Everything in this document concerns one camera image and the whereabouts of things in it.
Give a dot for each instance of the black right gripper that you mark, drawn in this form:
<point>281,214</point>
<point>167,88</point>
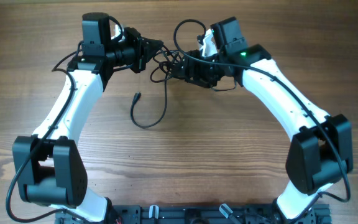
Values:
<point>194,68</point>

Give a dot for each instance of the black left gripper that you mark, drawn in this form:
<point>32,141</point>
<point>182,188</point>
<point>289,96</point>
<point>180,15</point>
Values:
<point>145,50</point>

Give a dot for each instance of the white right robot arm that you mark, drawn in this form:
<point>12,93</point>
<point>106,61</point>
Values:
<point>320,152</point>

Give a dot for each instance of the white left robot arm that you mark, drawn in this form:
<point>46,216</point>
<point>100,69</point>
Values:
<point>49,169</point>

